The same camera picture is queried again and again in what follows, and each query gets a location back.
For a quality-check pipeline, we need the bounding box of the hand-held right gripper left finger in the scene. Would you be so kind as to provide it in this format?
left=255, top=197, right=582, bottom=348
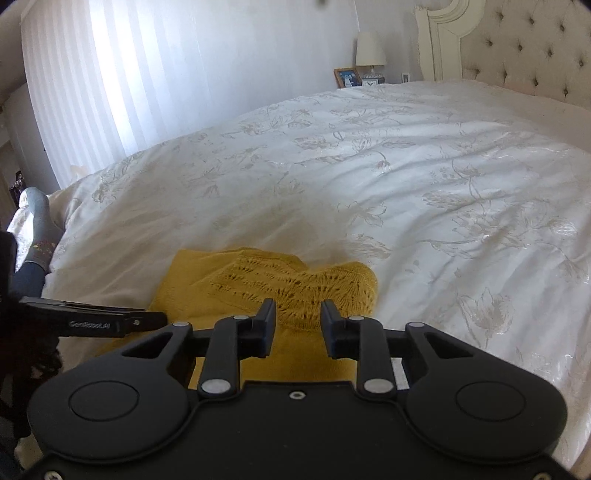
left=122, top=298, right=278, bottom=400

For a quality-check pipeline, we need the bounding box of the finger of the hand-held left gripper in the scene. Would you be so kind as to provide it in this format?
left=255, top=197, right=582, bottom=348
left=129, top=312, right=168, bottom=332

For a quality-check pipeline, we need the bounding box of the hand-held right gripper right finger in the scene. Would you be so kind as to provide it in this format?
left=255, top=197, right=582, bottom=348
left=321, top=299, right=474, bottom=401

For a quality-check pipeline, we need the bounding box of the yellow knit top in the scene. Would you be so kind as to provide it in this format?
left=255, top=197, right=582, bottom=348
left=95, top=248, right=380, bottom=384

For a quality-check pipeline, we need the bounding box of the person's grey socked foot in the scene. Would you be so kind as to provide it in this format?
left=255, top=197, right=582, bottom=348
left=18, top=187, right=64, bottom=274

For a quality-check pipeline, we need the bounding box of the white floral bedspread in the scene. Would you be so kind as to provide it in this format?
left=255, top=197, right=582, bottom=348
left=9, top=79, right=591, bottom=467

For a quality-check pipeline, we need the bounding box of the white shade table lamp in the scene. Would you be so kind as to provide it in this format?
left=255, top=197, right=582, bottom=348
left=355, top=31, right=387, bottom=79

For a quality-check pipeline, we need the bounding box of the cream tufted headboard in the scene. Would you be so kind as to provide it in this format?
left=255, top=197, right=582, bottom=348
left=414, top=0, right=591, bottom=104

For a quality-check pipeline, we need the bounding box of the wooden picture frame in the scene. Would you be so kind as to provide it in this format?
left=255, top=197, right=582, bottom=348
left=334, top=67, right=362, bottom=90

